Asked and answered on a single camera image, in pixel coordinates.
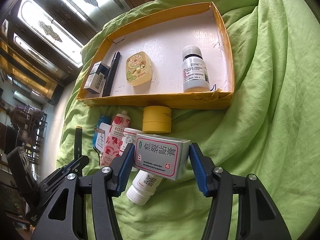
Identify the black pen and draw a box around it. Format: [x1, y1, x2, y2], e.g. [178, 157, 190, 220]
[102, 51, 121, 97]
[74, 126, 82, 160]

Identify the white power adapter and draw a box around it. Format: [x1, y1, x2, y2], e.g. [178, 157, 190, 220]
[93, 124, 110, 153]

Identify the blue battery pack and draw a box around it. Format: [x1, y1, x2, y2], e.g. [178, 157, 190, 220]
[92, 115, 111, 148]

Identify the white bottle red label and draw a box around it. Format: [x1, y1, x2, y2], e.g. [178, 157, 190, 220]
[119, 127, 143, 155]

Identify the rose hand cream tube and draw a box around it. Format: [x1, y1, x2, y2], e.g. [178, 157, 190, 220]
[100, 110, 131, 167]

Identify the white bottle QR label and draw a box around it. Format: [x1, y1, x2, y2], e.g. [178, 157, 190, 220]
[126, 170, 163, 205]

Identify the white red ointment box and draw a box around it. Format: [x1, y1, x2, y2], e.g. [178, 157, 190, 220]
[133, 134, 190, 180]

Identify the yellow round jar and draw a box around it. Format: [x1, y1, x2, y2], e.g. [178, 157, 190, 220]
[142, 106, 172, 134]

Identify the blue white medicine box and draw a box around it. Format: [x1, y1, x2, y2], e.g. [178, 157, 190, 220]
[84, 61, 110, 94]

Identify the yellow cartoon timer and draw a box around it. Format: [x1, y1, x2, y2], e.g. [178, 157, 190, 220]
[125, 51, 152, 87]

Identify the grey white medicine bottle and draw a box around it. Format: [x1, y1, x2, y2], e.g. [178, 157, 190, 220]
[182, 45, 210, 93]

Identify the green bed sheet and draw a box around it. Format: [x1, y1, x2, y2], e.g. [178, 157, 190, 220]
[56, 0, 319, 239]

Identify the yellow cardboard tray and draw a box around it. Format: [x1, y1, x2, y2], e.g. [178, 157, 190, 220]
[77, 2, 235, 109]

